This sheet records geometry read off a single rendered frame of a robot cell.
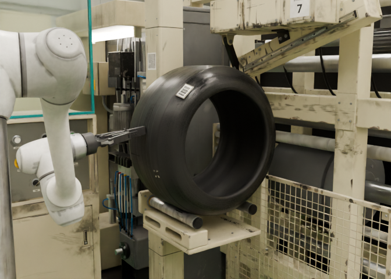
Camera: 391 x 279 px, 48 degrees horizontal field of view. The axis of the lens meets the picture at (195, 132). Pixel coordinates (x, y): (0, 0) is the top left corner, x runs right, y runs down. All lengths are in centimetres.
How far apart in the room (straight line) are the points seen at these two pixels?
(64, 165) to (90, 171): 92
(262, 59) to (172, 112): 59
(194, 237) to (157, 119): 47
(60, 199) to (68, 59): 57
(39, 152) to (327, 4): 110
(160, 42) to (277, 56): 50
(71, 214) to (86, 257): 85
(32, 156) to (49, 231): 74
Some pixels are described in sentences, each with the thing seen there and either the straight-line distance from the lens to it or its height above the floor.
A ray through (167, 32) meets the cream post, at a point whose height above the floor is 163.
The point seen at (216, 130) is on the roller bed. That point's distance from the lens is 226.
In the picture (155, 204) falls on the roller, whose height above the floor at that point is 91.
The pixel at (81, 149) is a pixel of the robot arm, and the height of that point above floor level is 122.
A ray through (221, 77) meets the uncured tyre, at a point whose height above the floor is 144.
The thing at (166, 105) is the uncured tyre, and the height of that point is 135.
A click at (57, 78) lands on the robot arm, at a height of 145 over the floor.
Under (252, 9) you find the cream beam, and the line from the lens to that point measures 183.
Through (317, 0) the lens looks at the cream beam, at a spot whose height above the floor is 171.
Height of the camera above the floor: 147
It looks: 8 degrees down
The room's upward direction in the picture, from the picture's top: straight up
